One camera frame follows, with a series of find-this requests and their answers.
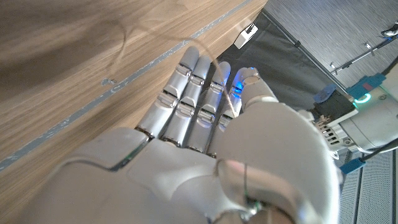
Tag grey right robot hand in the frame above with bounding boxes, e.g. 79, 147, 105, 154
18, 45, 343, 224

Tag long grey tape strip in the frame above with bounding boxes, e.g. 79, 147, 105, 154
0, 0, 252, 172

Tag black backdrop curtain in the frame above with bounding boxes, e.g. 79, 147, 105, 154
216, 11, 348, 111

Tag white power box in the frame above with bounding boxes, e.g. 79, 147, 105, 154
233, 23, 259, 50

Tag black backdrop stand pole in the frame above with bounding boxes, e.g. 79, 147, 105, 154
262, 9, 354, 99

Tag thin black left wrist cable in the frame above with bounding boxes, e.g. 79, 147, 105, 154
340, 138, 398, 175

